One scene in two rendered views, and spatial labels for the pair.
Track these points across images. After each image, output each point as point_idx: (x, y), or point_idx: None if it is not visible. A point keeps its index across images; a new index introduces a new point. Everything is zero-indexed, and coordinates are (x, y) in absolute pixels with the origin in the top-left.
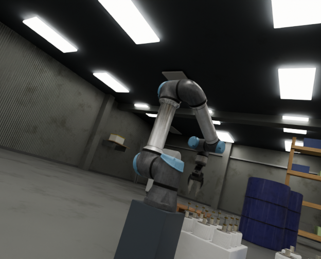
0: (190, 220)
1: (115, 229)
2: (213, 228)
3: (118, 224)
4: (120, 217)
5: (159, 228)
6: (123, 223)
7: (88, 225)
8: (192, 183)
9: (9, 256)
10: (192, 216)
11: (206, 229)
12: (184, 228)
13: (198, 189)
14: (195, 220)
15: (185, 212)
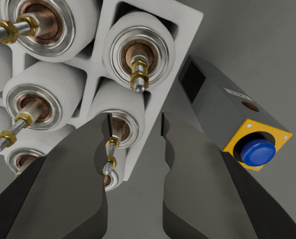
0: (113, 26)
1: None
2: (17, 75)
3: None
4: (294, 184)
5: None
6: (284, 148)
7: None
8: (177, 179)
9: None
10: (121, 118)
11: None
12: (128, 14)
13: (73, 139)
14: (101, 102)
15: (148, 59)
